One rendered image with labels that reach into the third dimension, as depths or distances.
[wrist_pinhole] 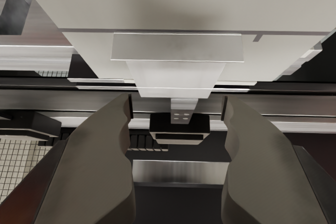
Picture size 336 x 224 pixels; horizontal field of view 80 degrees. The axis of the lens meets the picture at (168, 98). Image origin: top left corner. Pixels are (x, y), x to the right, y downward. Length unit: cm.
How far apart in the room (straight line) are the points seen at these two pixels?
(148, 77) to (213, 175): 11
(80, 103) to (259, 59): 41
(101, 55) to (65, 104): 35
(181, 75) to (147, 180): 11
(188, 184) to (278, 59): 13
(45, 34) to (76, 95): 28
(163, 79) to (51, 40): 13
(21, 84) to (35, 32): 35
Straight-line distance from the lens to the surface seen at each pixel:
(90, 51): 18
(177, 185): 20
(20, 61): 31
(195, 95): 25
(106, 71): 21
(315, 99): 57
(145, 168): 21
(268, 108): 51
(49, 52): 26
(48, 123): 53
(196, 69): 19
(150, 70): 19
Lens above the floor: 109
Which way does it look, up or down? 19 degrees down
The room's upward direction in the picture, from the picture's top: 178 degrees counter-clockwise
